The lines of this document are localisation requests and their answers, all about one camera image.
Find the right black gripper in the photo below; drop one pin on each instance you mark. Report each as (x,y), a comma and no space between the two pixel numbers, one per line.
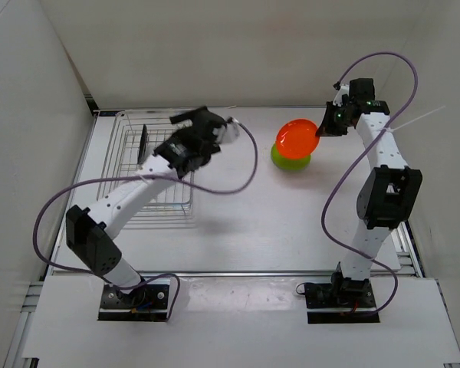
(326,128)

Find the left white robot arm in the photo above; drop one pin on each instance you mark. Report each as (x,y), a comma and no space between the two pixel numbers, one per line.
(91,231)

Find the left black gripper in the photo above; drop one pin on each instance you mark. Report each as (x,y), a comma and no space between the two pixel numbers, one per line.
(185,116)

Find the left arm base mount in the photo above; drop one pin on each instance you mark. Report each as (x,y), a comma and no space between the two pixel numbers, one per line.
(151,304)

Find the white zip tie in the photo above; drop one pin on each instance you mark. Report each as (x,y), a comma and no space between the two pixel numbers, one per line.
(394,129)

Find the orange plate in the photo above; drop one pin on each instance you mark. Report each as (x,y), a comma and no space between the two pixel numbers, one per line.
(297,139)

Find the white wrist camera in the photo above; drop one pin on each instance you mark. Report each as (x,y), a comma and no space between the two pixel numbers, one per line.
(342,96)
(228,132)

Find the metal wire dish rack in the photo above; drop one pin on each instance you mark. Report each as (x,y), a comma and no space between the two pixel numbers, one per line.
(174,205)

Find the green plate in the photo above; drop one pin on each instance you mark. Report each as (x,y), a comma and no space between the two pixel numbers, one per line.
(287,164)

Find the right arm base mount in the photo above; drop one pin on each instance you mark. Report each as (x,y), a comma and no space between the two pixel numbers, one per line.
(340,301)

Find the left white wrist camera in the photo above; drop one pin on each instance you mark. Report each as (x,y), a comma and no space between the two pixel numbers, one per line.
(228,132)

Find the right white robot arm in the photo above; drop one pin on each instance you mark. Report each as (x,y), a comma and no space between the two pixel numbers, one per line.
(388,194)

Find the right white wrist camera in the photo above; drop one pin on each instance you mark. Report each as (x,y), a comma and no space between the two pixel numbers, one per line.
(342,96)

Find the black plate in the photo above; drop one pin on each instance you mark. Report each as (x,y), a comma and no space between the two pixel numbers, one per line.
(144,139)

